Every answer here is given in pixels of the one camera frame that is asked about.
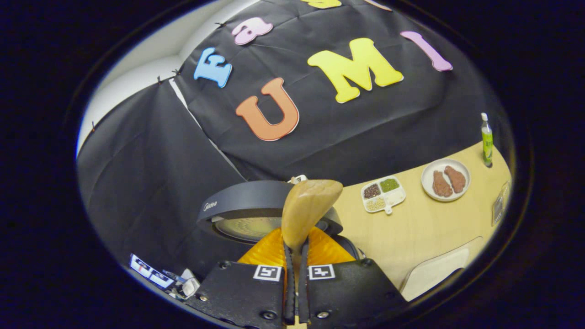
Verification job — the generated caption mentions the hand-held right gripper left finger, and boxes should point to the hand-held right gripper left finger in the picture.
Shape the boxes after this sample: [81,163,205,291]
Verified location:
[185,227,297,329]

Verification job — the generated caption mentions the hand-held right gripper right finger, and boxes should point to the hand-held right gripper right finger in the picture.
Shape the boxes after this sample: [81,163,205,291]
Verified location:
[298,226,409,329]

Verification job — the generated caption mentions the wooden spoon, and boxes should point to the wooden spoon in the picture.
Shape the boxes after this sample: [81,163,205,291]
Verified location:
[281,179,344,275]

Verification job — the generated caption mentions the dark grey rice cooker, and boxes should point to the dark grey rice cooker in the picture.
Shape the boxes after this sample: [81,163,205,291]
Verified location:
[197,180,365,263]

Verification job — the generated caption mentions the clear chopstick holder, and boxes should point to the clear chopstick holder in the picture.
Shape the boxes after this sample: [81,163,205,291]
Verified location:
[491,180,510,227]

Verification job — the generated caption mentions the beige rice tray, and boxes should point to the beige rice tray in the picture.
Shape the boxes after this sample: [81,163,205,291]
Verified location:
[400,236,484,302]

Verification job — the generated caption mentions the white device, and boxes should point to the white device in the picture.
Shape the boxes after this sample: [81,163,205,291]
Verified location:
[176,269,201,300]

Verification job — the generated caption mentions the white divided grain tray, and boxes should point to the white divided grain tray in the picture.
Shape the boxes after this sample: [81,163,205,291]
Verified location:
[361,175,406,215]

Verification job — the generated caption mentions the blue-edged printed cards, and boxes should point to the blue-edged printed cards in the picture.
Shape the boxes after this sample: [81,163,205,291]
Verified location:
[129,254,174,289]

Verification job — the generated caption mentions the white round plate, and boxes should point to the white round plate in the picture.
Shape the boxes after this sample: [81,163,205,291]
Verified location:
[421,159,471,202]

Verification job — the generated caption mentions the brown meat piece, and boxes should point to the brown meat piece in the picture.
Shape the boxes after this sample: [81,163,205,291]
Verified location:
[444,165,467,193]
[432,170,453,198]

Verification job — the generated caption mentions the black backdrop cloth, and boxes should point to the black backdrop cloth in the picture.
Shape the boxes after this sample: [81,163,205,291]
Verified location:
[77,0,510,279]

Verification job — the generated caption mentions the green drink bottle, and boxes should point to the green drink bottle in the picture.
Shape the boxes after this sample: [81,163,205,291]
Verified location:
[481,112,494,167]

